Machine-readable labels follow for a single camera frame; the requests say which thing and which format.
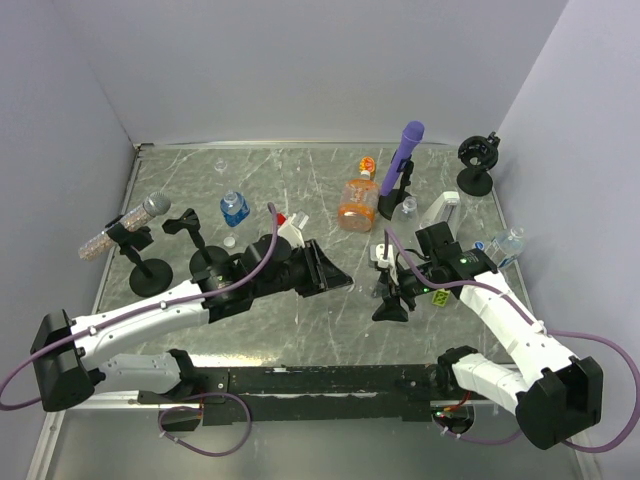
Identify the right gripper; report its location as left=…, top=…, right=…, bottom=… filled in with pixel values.
left=371, top=260, right=438, bottom=323

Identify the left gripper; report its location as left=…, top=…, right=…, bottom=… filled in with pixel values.
left=253, top=239, right=353, bottom=299

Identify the orange drink bottle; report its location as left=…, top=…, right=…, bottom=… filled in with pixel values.
left=337, top=170, right=380, bottom=233

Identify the blue label water bottle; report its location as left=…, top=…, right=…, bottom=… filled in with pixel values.
left=220, top=190, right=250, bottom=228

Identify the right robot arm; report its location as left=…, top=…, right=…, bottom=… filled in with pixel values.
left=370, top=222, right=603, bottom=450

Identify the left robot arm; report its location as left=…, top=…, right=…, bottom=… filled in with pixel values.
left=31, top=235, right=353, bottom=412

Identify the clear open bottle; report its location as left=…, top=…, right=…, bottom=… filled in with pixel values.
left=391, top=196, right=420, bottom=235

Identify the small clear labelled bottle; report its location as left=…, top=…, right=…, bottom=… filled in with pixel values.
left=485, top=226, right=526, bottom=269

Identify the green toy block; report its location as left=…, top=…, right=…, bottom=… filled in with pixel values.
left=432, top=289, right=451, bottom=308

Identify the purple microphone stand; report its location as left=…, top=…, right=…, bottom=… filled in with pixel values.
left=378, top=157, right=414, bottom=220

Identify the small white cap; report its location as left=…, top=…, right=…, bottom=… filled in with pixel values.
left=223, top=236, right=236, bottom=248

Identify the yellow orange toy cap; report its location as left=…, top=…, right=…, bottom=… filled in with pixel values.
left=359, top=156, right=376, bottom=179

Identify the empty black stand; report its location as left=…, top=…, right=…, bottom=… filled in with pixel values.
left=162, top=208, right=230, bottom=275

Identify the purple microphone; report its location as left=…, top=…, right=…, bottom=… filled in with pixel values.
left=380, top=121, right=425, bottom=196

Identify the black round clamp stand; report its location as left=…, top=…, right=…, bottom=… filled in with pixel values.
left=456, top=132, right=501, bottom=197

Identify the black microphone stand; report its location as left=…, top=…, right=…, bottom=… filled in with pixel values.
left=106, top=216, right=173, bottom=298

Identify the silver glitter microphone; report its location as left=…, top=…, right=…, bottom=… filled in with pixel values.
left=78, top=192, right=172, bottom=261

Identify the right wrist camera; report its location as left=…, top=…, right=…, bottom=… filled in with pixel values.
left=368, top=243, right=396, bottom=273

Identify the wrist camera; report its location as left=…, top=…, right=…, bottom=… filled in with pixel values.
left=277, top=210, right=309, bottom=249
left=368, top=243, right=396, bottom=273

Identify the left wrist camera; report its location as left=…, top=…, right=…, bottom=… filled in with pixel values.
left=277, top=210, right=309, bottom=249

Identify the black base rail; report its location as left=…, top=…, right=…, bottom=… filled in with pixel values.
left=136, top=363, right=481, bottom=427

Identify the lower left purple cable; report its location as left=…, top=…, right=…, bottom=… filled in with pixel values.
left=157, top=392, right=252, bottom=457

